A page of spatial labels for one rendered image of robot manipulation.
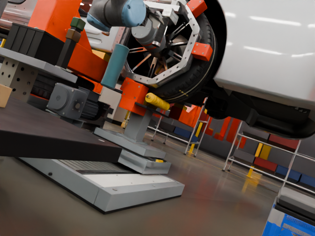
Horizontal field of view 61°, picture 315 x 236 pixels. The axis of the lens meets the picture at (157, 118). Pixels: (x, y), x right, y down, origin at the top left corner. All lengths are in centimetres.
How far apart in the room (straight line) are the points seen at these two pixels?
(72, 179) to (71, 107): 56
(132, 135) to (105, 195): 74
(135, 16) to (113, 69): 71
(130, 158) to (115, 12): 90
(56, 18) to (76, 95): 44
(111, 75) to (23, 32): 55
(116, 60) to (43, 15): 47
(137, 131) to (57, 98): 52
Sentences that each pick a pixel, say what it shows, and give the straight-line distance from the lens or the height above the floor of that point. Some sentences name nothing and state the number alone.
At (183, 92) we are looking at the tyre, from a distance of 165.
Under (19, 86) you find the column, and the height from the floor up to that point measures 32.
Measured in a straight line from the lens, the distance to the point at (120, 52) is 160.
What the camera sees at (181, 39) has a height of 98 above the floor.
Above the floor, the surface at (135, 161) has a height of 14.
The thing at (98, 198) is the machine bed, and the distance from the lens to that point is 108.
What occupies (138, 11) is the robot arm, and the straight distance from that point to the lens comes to 92.
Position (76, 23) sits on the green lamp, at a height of 64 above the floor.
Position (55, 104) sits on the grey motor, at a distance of 165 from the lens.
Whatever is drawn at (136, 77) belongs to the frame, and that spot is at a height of 60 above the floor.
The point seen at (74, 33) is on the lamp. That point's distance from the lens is 113.
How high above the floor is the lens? 39
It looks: 1 degrees up
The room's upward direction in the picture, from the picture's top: 21 degrees clockwise
